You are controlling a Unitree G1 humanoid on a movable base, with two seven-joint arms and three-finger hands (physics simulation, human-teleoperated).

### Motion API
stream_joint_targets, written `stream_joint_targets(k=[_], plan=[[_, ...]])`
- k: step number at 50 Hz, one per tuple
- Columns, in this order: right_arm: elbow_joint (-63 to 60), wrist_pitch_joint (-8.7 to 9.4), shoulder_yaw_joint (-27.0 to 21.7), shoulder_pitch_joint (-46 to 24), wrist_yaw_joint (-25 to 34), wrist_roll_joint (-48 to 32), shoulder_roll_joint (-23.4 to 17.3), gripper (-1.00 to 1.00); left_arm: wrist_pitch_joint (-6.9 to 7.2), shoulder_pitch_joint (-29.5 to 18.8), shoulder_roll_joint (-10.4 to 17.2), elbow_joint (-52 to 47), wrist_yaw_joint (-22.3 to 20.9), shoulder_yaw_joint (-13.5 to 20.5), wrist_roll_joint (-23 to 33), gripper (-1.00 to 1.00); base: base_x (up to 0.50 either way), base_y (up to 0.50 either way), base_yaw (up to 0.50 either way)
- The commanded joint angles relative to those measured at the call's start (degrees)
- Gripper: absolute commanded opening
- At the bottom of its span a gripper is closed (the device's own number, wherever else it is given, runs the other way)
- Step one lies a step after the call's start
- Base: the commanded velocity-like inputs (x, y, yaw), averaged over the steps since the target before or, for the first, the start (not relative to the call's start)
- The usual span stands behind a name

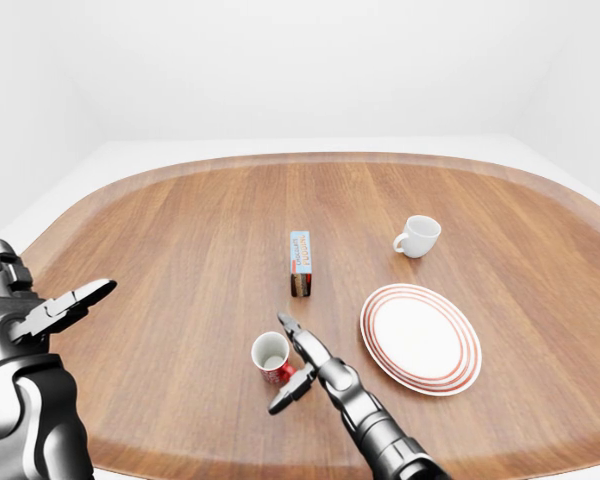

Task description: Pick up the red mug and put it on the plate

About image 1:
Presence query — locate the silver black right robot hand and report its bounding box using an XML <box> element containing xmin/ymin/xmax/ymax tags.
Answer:
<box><xmin>267</xmin><ymin>312</ymin><xmax>365</xmax><ymax>416</ymax></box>

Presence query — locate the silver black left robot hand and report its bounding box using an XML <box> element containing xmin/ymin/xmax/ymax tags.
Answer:
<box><xmin>0</xmin><ymin>237</ymin><xmax>119</xmax><ymax>362</ymax></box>

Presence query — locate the red mug with white inside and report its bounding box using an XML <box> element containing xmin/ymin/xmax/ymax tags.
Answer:
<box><xmin>250</xmin><ymin>331</ymin><xmax>298</xmax><ymax>386</ymax></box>

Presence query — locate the white plate with red rings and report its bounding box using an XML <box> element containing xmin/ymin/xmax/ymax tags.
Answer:
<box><xmin>359</xmin><ymin>283</ymin><xmax>483</xmax><ymax>398</ymax></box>

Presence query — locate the chocolate pudding box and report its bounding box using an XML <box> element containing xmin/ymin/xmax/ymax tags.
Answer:
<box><xmin>289</xmin><ymin>230</ymin><xmax>315</xmax><ymax>298</ymax></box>

